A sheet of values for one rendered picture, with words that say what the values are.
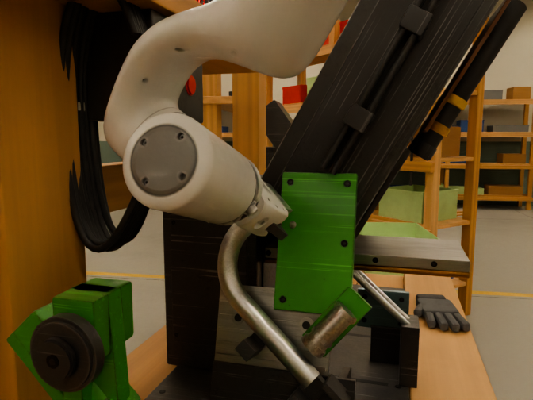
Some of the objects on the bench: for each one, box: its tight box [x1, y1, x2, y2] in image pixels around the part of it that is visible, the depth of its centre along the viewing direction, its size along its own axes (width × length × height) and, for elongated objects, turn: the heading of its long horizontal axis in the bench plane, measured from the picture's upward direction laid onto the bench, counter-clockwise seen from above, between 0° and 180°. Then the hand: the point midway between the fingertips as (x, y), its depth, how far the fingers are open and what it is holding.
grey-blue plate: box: [357, 287, 409, 365], centre depth 88 cm, size 10×2×14 cm
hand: (264, 205), depth 68 cm, fingers closed on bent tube, 3 cm apart
